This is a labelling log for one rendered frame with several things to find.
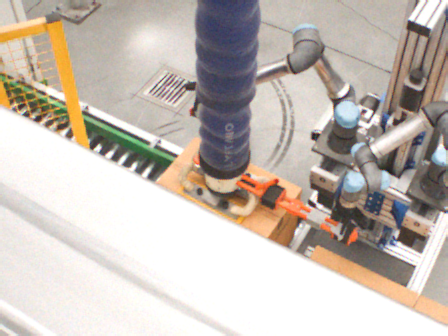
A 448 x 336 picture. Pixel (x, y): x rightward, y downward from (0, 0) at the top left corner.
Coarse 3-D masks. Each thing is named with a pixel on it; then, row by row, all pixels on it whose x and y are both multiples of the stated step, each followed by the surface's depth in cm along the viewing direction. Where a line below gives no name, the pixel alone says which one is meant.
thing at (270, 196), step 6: (270, 186) 290; (276, 186) 290; (282, 186) 289; (264, 192) 287; (270, 192) 288; (276, 192) 288; (282, 192) 288; (264, 198) 285; (270, 198) 286; (276, 198) 286; (282, 198) 288; (264, 204) 288; (270, 204) 287; (276, 204) 285; (276, 210) 288
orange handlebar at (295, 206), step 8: (240, 184) 291; (256, 184) 291; (256, 192) 289; (288, 200) 287; (296, 200) 287; (288, 208) 284; (296, 208) 284; (304, 208) 285; (304, 216) 283; (352, 240) 278
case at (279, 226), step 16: (192, 144) 321; (176, 160) 315; (176, 176) 309; (192, 176) 309; (272, 176) 312; (176, 192) 304; (288, 192) 307; (256, 208) 301; (256, 224) 296; (272, 224) 297; (288, 224) 317; (272, 240) 302; (288, 240) 333
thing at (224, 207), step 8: (200, 184) 304; (184, 192) 301; (192, 192) 301; (200, 192) 298; (192, 200) 299; (200, 200) 298; (224, 200) 299; (208, 208) 297; (216, 208) 296; (224, 208) 296; (232, 216) 294; (240, 216) 295; (240, 224) 294
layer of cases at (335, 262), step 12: (312, 252) 337; (324, 252) 337; (324, 264) 333; (336, 264) 334; (348, 264) 334; (348, 276) 330; (360, 276) 330; (372, 276) 330; (384, 288) 327; (396, 288) 327; (396, 300) 323; (408, 300) 323; (420, 300) 324; (432, 300) 324; (432, 312) 320; (444, 312) 320
